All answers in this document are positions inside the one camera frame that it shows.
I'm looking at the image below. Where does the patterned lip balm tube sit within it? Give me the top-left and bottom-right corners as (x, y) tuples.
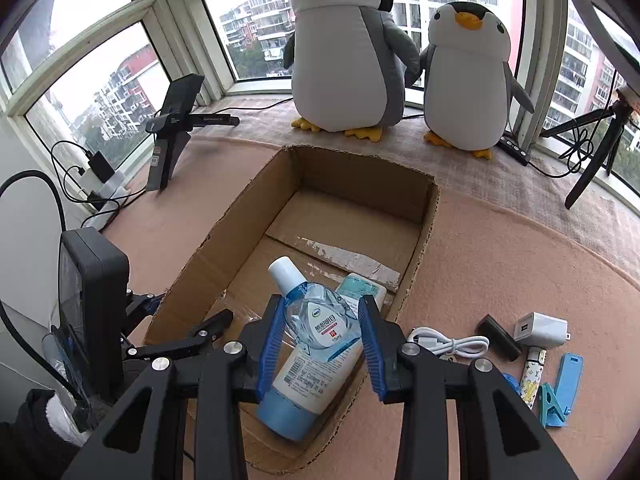
(517, 347), (547, 406)

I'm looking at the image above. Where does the white charger adapter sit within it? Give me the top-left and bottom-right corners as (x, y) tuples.
(511, 311), (572, 348)

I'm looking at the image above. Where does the looped black tripod cable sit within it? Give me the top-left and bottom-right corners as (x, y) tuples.
(525, 67), (621, 178)

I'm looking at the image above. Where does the white usb cable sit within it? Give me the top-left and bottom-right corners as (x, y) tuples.
(407, 326), (491, 361)

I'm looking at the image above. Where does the black tripod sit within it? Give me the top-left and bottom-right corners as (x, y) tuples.
(540, 87), (640, 210)

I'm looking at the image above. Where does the white tube with blue cap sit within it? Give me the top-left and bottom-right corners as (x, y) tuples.
(256, 332), (363, 442)

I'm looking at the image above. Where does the black cylinder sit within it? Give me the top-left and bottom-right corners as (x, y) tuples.
(475, 314), (522, 362)

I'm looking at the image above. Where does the black power strip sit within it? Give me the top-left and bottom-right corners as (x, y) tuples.
(497, 132), (532, 166)

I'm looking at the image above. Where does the grey blanket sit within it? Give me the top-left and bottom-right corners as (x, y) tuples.
(192, 92), (640, 281)

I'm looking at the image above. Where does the small penguin plush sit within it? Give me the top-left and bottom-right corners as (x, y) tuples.
(419, 1), (536, 160)

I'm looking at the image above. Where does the clear blue eye drop bottle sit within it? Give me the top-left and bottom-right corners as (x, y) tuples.
(268, 256), (363, 363)

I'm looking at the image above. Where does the black plug adapter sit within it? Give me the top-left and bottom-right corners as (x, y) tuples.
(89, 151), (117, 182)

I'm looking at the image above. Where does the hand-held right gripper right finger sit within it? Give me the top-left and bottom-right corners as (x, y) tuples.
(357, 294), (581, 480)

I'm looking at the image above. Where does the thick black cable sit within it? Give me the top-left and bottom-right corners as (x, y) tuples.
(0, 170), (68, 241)

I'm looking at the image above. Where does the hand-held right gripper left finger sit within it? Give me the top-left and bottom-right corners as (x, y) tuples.
(60, 294), (286, 480)

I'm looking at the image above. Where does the blue plastic clip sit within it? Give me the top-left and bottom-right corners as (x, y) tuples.
(537, 382), (568, 428)

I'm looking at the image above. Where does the black windowsill cable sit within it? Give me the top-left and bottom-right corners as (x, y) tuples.
(192, 97), (293, 117)

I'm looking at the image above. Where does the pink felt mat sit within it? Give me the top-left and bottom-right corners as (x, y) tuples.
(102, 132), (640, 480)

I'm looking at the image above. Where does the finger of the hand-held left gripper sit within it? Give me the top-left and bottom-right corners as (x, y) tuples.
(122, 290), (168, 333)
(127, 308), (234, 361)

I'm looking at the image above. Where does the cardboard box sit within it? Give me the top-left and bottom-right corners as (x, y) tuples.
(144, 145), (441, 476)

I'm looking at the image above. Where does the white power strip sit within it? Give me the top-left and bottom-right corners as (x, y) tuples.
(82, 167), (132, 228)

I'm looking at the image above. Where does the person's left forearm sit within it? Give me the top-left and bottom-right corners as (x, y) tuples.
(0, 389), (88, 480)

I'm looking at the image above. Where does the large penguin plush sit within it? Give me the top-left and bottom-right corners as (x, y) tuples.
(282, 0), (421, 142)

